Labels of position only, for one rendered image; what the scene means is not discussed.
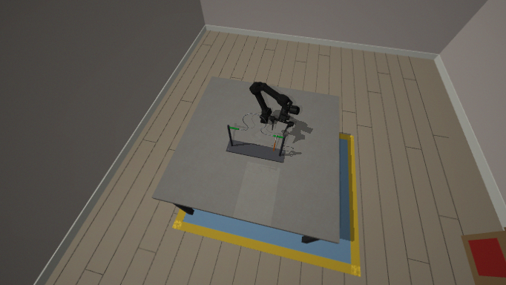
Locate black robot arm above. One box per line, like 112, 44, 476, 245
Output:
249, 82, 300, 124

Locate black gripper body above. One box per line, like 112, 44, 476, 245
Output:
269, 111, 294, 127

